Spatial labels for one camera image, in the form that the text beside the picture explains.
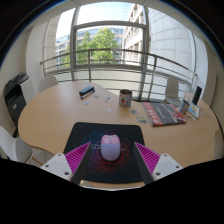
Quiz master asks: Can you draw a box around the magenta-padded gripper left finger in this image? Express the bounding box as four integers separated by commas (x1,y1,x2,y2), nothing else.
40,142,93,186

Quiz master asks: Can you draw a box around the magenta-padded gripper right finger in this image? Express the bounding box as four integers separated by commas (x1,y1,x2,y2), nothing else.
132,142,184,186

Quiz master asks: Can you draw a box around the lilac and pink computer mouse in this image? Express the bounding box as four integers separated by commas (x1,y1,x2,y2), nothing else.
100,133,121,162

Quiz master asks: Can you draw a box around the black mouse pad, red-blue print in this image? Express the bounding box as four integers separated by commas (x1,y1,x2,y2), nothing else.
63,121,146,184

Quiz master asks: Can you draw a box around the white chair with wooden legs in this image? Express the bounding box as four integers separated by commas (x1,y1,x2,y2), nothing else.
0,125,34,164

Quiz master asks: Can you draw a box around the red printed magazine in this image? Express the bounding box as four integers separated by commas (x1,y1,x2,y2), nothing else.
141,101,188,127

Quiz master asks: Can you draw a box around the colourful print mug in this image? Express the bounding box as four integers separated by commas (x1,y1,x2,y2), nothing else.
178,99,191,116

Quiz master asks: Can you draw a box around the tall black box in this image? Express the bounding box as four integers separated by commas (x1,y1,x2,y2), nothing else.
191,85,203,106

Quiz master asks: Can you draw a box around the strawberry print mug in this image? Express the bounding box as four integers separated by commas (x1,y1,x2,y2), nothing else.
118,89,133,108

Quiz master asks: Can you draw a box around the small dark flat case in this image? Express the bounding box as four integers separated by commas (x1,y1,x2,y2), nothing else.
78,85,96,100

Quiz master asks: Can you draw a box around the black office printer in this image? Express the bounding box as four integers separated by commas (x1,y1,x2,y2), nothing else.
3,72,36,126

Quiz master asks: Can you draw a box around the grey metal railing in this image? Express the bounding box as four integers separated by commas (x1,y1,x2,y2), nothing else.
39,48,198,101

